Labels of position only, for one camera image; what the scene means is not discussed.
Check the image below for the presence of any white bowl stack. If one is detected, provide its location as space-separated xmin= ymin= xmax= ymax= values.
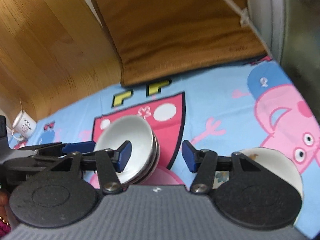
xmin=94 ymin=115 xmax=160 ymax=185

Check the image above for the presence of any white floral plate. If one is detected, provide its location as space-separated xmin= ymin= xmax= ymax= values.
xmin=214 ymin=147 xmax=303 ymax=230

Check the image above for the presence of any person's hand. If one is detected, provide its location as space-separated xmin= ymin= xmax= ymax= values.
xmin=0 ymin=190 xmax=9 ymax=223

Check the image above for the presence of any white enamel mug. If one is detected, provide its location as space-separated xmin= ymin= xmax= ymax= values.
xmin=11 ymin=110 xmax=37 ymax=141

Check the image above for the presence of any Peppa Pig blue tablecloth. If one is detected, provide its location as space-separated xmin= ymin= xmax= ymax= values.
xmin=7 ymin=59 xmax=319 ymax=239

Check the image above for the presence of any brown seat cushion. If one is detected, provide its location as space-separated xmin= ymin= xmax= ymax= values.
xmin=92 ymin=0 xmax=266 ymax=87

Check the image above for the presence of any frosted glass sliding door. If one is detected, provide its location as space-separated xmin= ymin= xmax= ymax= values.
xmin=246 ymin=0 xmax=320 ymax=86

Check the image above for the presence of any white cable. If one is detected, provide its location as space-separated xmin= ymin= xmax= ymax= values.
xmin=198 ymin=0 xmax=251 ymax=27

